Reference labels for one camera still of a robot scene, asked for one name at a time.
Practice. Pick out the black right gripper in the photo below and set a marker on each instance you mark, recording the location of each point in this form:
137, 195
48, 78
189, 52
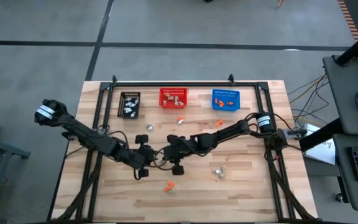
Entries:
178, 169

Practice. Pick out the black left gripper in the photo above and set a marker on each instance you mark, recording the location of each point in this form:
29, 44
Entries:
143, 165

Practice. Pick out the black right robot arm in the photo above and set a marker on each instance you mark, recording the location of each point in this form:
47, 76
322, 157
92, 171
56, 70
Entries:
225, 133

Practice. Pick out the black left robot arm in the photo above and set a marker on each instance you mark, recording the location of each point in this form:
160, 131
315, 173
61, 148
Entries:
82, 133

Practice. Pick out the black plastic basket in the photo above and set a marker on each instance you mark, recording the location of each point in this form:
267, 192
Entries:
121, 115

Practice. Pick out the white bone far right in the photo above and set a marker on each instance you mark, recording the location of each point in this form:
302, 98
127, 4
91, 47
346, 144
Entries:
216, 171

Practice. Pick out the red plastic basket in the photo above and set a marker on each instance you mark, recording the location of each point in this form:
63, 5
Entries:
172, 90

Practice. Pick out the blue plastic basket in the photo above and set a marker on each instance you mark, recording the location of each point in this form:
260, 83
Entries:
225, 95

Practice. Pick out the white power adapter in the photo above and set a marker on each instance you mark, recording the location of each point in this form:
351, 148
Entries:
311, 127

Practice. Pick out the black desk leg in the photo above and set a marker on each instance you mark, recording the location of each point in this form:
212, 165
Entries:
317, 135

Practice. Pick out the grey metal stand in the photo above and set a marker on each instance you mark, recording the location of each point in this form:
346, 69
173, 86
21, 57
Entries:
2, 149

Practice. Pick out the white paper sheet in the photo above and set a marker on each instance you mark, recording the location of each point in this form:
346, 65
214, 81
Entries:
322, 152

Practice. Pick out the black caster wheel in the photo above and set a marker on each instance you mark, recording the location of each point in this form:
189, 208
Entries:
340, 198

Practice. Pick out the grey desk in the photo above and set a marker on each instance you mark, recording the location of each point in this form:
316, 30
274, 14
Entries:
346, 186
343, 93

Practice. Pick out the black slanted pole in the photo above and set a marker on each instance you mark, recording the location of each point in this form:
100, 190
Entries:
356, 46

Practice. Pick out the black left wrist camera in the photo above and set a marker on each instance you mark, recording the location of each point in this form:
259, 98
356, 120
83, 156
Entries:
148, 151

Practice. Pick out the black aluminium table frame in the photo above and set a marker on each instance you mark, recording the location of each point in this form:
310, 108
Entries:
182, 84

